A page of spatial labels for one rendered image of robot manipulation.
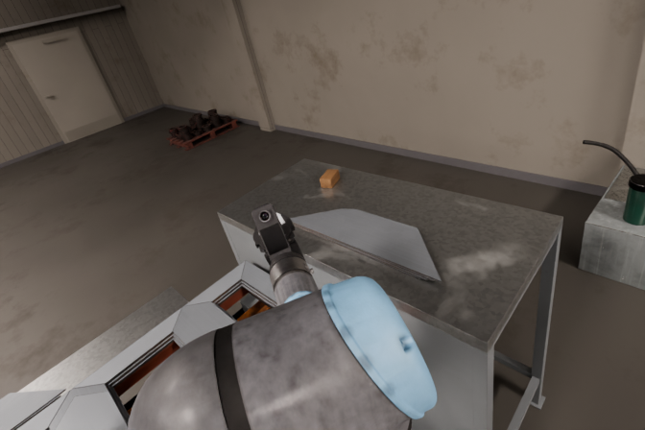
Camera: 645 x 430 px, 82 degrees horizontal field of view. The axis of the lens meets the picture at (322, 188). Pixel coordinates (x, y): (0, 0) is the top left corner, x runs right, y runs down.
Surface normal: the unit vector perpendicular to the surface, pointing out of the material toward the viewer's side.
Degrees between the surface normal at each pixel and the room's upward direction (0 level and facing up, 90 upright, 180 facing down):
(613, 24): 90
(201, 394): 23
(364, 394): 65
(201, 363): 5
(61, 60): 90
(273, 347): 15
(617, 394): 0
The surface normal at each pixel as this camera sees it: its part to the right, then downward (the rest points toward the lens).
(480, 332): -0.21, -0.85
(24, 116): 0.67, 0.23
